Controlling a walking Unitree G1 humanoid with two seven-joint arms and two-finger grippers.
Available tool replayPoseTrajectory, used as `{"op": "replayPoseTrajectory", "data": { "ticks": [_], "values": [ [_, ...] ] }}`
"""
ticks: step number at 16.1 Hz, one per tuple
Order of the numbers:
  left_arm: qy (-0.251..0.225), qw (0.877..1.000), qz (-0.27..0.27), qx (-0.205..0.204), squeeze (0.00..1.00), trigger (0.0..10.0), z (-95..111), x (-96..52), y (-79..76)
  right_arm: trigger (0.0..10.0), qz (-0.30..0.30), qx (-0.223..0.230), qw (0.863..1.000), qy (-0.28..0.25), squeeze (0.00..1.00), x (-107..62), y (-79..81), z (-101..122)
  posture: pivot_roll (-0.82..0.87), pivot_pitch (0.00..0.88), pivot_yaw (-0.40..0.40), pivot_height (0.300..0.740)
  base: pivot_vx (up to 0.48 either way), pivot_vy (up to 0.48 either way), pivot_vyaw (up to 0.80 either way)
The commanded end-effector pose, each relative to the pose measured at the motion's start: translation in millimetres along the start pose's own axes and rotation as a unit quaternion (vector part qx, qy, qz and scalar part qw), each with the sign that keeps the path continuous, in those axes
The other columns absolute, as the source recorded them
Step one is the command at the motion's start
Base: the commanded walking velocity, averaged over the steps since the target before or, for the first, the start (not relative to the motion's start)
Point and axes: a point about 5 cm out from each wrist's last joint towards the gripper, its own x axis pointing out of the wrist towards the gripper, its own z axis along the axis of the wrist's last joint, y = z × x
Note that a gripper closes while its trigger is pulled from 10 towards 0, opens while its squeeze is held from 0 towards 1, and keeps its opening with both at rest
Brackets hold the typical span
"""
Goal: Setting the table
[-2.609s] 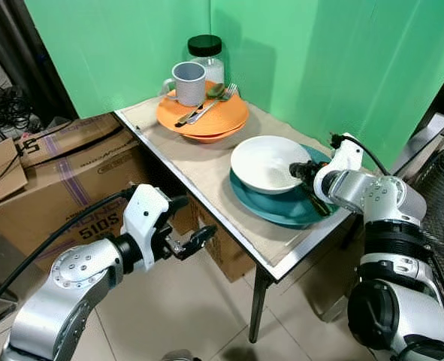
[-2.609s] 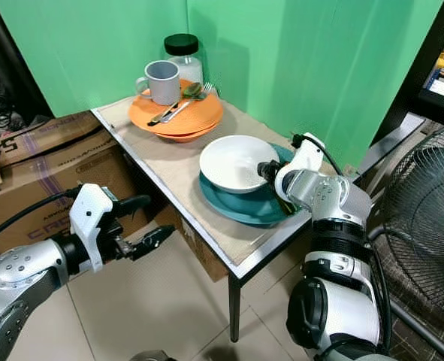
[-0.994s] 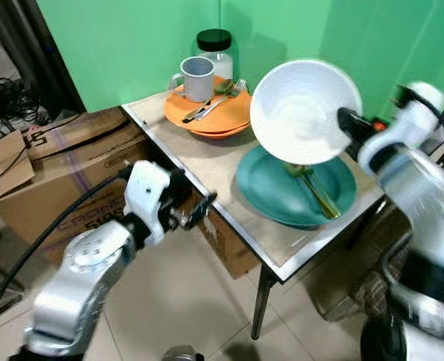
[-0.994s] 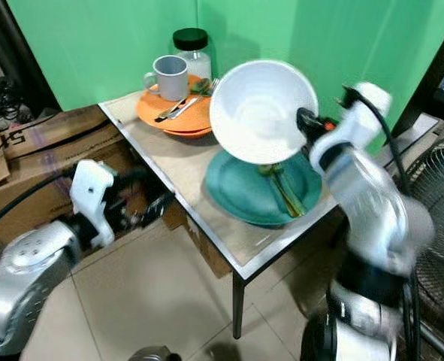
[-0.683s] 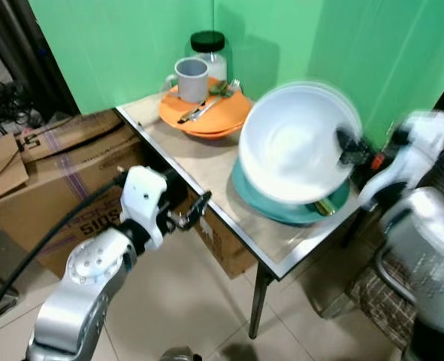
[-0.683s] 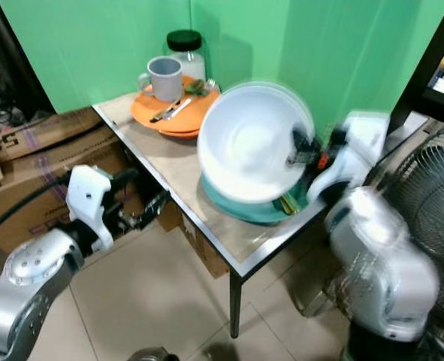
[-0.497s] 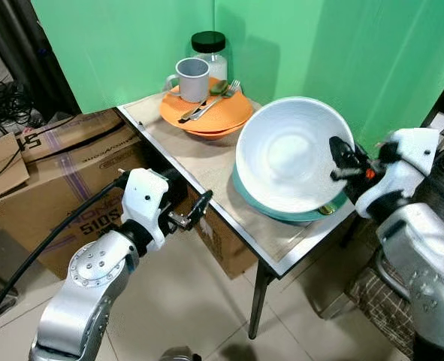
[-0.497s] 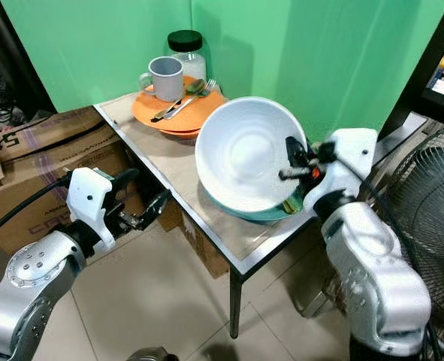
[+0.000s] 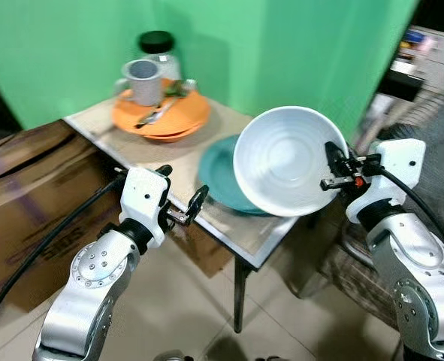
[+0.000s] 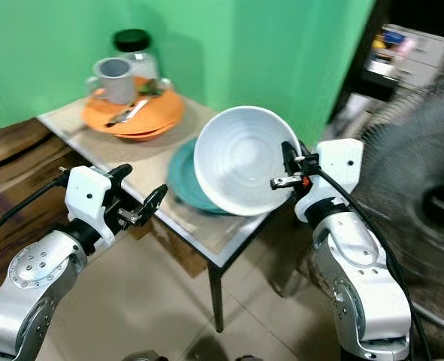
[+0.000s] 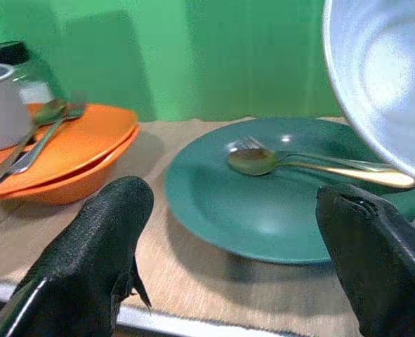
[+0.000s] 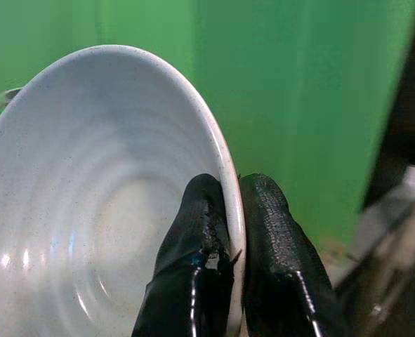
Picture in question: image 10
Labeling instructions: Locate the glass jar with black lid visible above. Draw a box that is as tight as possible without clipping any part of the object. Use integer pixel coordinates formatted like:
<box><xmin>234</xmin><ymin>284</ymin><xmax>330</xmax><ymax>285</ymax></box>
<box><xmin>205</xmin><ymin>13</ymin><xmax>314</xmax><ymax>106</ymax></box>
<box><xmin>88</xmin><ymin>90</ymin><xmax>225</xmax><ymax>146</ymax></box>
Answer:
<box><xmin>113</xmin><ymin>29</ymin><xmax>159</xmax><ymax>80</ymax></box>

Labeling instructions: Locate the black electric fan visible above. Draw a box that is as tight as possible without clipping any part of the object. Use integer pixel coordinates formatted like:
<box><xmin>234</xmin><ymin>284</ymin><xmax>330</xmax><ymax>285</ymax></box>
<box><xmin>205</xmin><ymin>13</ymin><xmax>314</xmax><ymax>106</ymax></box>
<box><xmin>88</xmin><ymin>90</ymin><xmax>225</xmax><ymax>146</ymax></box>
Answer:
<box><xmin>348</xmin><ymin>89</ymin><xmax>444</xmax><ymax>335</ymax></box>

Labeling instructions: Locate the brown cardboard box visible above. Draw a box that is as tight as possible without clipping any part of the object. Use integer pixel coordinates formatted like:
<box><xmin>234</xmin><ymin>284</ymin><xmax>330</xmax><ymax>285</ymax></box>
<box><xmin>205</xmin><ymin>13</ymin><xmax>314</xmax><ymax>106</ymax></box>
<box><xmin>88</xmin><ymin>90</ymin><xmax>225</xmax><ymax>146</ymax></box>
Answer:
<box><xmin>0</xmin><ymin>120</ymin><xmax>76</xmax><ymax>300</ymax></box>

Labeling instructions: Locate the orange plastic plate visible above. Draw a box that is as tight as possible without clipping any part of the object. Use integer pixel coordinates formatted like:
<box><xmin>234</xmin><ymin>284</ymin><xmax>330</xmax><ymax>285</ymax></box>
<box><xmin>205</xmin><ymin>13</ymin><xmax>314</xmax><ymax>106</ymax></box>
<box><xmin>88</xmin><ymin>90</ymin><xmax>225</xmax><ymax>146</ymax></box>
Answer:
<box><xmin>83</xmin><ymin>80</ymin><xmax>186</xmax><ymax>136</ymax></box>
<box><xmin>113</xmin><ymin>125</ymin><xmax>180</xmax><ymax>143</ymax></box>

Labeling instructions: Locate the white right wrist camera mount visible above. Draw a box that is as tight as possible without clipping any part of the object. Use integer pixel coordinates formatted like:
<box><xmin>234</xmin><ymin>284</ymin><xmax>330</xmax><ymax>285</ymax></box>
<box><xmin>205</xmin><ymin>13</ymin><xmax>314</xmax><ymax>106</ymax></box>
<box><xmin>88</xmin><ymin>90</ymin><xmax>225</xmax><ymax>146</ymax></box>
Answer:
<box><xmin>294</xmin><ymin>138</ymin><xmax>366</xmax><ymax>223</ymax></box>

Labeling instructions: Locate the dark green handled fork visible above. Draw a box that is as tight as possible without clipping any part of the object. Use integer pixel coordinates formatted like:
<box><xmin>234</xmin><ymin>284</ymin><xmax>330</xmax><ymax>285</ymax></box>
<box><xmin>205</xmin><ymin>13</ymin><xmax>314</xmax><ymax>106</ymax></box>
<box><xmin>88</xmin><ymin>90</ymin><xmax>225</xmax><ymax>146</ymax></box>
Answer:
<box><xmin>136</xmin><ymin>77</ymin><xmax>172</xmax><ymax>98</ymax></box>

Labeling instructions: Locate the teal plate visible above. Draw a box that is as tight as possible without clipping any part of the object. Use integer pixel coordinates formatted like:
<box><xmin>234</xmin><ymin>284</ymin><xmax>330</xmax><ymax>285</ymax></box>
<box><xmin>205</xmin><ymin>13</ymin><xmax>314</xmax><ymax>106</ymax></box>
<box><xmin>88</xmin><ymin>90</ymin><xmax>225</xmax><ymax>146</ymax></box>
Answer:
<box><xmin>166</xmin><ymin>138</ymin><xmax>241</xmax><ymax>216</ymax></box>

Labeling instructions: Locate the beige metal-framed table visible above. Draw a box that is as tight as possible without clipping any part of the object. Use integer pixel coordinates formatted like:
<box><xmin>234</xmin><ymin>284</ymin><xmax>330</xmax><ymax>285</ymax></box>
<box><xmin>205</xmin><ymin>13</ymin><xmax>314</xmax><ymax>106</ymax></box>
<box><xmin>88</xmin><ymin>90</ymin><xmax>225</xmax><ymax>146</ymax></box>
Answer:
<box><xmin>38</xmin><ymin>96</ymin><xmax>310</xmax><ymax>333</ymax></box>

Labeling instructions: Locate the grey robot foot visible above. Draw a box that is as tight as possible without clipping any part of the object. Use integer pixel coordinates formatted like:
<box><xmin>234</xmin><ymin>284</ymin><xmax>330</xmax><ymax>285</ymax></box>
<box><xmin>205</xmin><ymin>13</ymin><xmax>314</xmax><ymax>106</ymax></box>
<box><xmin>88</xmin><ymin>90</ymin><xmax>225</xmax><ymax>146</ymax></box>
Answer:
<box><xmin>124</xmin><ymin>350</ymin><xmax>170</xmax><ymax>361</ymax></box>

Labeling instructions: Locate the grey cluttered drawer shelf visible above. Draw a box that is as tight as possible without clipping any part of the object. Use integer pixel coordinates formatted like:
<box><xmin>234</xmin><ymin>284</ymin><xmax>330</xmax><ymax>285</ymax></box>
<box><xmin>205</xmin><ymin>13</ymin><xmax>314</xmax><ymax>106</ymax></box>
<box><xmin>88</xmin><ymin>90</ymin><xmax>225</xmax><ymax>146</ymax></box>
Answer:
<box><xmin>362</xmin><ymin>23</ymin><xmax>444</xmax><ymax>96</ymax></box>

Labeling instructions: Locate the green backdrop cloth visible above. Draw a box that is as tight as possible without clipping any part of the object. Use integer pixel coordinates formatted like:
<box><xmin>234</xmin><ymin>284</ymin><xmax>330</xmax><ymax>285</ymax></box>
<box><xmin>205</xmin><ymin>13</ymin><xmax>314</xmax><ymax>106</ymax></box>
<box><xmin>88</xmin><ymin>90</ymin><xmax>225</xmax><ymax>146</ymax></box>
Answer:
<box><xmin>0</xmin><ymin>0</ymin><xmax>377</xmax><ymax>145</ymax></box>

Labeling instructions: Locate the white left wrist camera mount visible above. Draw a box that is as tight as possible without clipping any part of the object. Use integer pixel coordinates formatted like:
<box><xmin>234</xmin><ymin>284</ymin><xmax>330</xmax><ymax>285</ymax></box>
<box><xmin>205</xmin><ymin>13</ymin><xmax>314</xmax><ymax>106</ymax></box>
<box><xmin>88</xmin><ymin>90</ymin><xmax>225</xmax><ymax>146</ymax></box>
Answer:
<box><xmin>64</xmin><ymin>165</ymin><xmax>122</xmax><ymax>247</ymax></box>

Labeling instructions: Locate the grey mug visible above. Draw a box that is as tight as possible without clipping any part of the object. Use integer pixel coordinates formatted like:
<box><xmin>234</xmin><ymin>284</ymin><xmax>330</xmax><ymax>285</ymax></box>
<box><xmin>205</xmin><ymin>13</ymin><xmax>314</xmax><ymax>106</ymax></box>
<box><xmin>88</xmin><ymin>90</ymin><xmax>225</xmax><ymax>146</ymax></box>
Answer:
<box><xmin>86</xmin><ymin>57</ymin><xmax>139</xmax><ymax>105</ymax></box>

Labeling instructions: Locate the white ceramic bowl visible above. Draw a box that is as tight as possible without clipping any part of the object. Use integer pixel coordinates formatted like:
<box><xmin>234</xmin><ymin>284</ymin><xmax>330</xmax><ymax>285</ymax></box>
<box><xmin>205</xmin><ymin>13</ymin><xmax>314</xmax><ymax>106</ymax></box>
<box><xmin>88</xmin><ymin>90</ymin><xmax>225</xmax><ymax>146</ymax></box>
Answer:
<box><xmin>193</xmin><ymin>106</ymin><xmax>304</xmax><ymax>217</ymax></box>

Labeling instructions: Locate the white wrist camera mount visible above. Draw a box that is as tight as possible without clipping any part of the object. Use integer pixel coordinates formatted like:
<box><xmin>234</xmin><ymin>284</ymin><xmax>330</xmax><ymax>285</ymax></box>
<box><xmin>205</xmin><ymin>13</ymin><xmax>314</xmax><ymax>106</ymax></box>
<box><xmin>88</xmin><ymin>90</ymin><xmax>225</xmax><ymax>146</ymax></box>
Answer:
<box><xmin>294</xmin><ymin>138</ymin><xmax>366</xmax><ymax>223</ymax></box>
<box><xmin>64</xmin><ymin>165</ymin><xmax>122</xmax><ymax>247</ymax></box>

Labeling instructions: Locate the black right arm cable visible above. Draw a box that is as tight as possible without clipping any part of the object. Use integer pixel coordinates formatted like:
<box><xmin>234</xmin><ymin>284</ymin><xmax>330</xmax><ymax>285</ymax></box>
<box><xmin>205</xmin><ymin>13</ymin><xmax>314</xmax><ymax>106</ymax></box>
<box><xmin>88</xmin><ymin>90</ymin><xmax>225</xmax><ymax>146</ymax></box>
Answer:
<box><xmin>314</xmin><ymin>168</ymin><xmax>433</xmax><ymax>361</ymax></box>

